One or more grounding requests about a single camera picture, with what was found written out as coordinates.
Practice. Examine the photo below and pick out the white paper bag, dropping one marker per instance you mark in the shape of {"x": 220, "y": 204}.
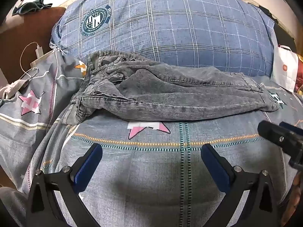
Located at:
{"x": 284, "y": 68}

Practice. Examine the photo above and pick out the grey face mask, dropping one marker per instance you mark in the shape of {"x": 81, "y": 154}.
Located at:
{"x": 14, "y": 88}

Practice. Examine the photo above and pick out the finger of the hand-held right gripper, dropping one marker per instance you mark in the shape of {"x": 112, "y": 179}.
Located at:
{"x": 272, "y": 132}

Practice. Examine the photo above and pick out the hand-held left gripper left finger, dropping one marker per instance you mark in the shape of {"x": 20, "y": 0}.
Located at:
{"x": 87, "y": 167}

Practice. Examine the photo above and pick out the grey denim pants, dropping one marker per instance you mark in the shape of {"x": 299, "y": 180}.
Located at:
{"x": 165, "y": 92}

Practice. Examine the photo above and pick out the brown wooden nightstand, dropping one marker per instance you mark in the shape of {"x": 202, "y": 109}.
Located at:
{"x": 14, "y": 47}

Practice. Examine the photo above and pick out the red packet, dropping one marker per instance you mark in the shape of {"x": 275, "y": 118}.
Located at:
{"x": 299, "y": 75}

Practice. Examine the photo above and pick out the grey star printed bedsheet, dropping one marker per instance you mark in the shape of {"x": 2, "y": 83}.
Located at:
{"x": 151, "y": 182}

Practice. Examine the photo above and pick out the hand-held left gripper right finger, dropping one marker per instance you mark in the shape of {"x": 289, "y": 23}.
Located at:
{"x": 216, "y": 170}

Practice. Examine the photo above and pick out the blue plaid pillow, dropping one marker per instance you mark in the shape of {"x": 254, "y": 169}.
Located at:
{"x": 177, "y": 28}

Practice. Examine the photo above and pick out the dark green cloth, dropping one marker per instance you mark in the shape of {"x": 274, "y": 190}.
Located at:
{"x": 30, "y": 6}

